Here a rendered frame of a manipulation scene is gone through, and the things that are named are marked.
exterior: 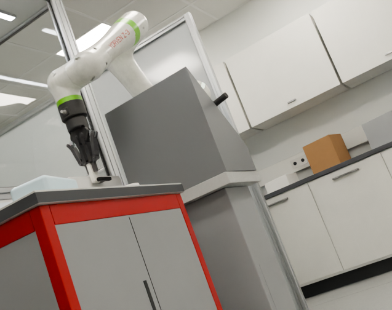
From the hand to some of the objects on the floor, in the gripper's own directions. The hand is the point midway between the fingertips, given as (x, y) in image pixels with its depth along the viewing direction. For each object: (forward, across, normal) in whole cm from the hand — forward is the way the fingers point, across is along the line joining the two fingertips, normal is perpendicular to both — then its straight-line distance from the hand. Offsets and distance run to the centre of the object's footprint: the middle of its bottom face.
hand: (93, 173), depth 190 cm
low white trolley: (+93, +5, -38) cm, 101 cm away
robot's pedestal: (+93, +29, +23) cm, 100 cm away
